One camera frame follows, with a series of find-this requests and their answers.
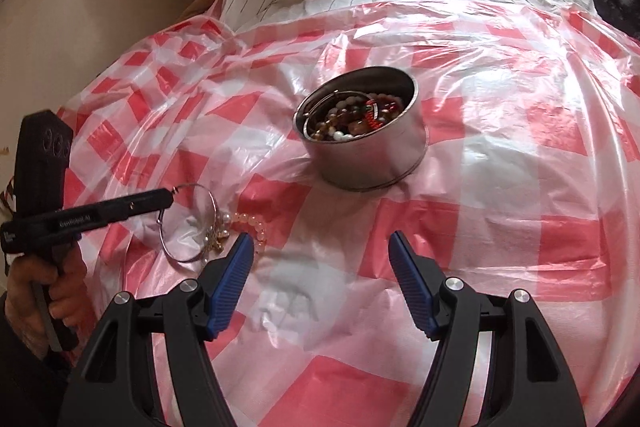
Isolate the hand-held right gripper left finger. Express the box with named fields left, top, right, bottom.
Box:
left=59, top=232, right=256, bottom=427

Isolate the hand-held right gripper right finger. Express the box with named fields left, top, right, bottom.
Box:
left=388, top=230, right=587, bottom=427

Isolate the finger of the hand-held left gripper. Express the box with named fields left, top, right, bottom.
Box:
left=97, top=188, right=175, bottom=224

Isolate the thin silver charm bangle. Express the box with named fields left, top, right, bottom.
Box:
left=157, top=183, right=236, bottom=264

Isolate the pale pink bead bracelet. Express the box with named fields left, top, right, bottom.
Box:
left=227, top=212, right=268, bottom=255

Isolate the round metal tin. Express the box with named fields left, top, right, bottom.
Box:
left=292, top=67, right=428, bottom=192

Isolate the red cord bracelet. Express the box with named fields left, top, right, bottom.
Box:
left=362, top=97, right=401, bottom=132

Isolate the pile of amber bead bracelets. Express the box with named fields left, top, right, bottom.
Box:
left=306, top=89, right=406, bottom=142

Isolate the person's left hand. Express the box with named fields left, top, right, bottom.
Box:
left=5, top=249, right=90, bottom=358

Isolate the red checked plastic sheet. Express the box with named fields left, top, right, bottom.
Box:
left=55, top=0, right=640, bottom=427

